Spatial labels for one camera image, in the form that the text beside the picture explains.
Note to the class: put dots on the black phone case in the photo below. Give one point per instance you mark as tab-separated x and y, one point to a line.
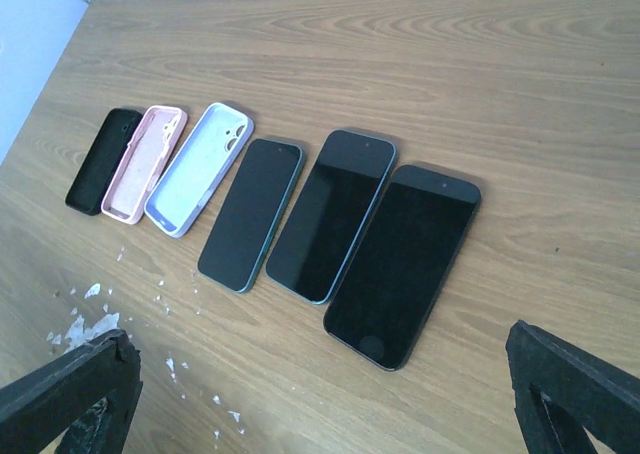
103	157

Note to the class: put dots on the pink phone case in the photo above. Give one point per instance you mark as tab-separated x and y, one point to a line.
143	162

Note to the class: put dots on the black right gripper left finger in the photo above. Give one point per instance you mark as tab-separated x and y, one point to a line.
86	398

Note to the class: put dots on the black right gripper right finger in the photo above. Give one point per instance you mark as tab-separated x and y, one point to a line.
565	395

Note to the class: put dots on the black phone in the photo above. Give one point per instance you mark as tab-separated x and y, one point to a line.
401	264

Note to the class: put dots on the lavender phone case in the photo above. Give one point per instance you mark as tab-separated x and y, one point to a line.
198	168

